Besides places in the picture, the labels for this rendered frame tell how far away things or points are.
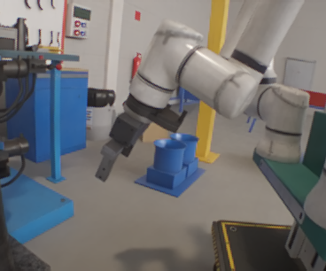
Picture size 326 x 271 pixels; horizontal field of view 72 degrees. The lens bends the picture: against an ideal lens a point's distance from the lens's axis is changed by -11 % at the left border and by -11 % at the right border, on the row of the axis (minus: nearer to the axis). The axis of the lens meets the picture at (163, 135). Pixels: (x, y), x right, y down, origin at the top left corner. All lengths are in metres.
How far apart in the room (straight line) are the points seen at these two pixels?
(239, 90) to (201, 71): 0.07
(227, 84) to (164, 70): 0.12
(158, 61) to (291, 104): 0.62
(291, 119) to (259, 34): 0.50
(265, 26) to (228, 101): 0.21
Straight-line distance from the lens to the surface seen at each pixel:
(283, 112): 0.98
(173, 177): 2.13
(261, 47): 0.55
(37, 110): 2.56
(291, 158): 1.01
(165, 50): 0.46
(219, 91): 0.42
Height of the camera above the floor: 1.00
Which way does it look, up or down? 15 degrees down
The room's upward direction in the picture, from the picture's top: 6 degrees clockwise
